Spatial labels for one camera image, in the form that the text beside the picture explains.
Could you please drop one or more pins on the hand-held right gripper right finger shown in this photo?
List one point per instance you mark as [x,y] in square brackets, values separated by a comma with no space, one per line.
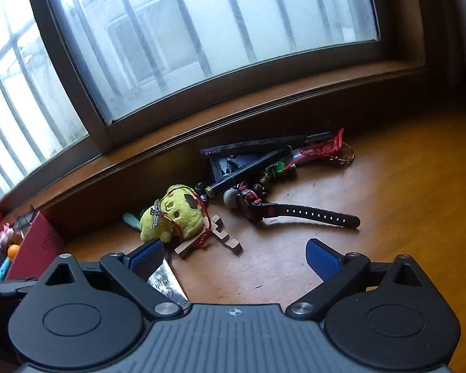
[322,260]

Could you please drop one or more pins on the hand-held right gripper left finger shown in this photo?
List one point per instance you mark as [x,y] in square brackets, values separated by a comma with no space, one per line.
[147,258]

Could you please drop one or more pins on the wooden puzzle piece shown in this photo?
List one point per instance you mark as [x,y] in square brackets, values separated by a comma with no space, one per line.
[223,237]
[188,246]

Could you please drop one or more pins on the yellow plush toy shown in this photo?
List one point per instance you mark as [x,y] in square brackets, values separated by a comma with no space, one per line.
[178,209]

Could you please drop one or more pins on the pink storage box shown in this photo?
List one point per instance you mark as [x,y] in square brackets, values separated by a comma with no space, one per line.
[39,248]

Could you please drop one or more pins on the black pen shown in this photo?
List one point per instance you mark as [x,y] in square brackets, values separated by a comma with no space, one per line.
[248,171]

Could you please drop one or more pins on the black plastic tray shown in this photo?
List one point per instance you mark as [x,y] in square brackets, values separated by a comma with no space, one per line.
[256,144]
[221,167]

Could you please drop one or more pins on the silver foil packet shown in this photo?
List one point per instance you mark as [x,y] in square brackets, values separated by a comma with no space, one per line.
[167,283]

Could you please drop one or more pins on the pale green plastic stick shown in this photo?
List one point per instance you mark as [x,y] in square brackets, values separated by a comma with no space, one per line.
[132,220]

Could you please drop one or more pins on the black wrist watch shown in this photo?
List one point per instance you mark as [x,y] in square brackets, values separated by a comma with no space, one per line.
[314,213]

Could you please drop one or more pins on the orange ball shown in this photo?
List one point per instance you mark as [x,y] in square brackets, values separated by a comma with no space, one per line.
[14,251]

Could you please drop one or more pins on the pink plush toy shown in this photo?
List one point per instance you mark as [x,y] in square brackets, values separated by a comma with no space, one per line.
[7,235]

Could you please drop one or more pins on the small green black toy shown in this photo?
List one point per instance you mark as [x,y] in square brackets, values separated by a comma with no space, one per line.
[281,168]

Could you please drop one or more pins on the grey ball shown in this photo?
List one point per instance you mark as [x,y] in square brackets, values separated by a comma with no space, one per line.
[230,198]

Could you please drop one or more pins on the red ribbon tassel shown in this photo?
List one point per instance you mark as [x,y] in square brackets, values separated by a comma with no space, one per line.
[326,145]

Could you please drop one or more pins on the barred window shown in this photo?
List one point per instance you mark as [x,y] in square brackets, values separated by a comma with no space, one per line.
[217,27]

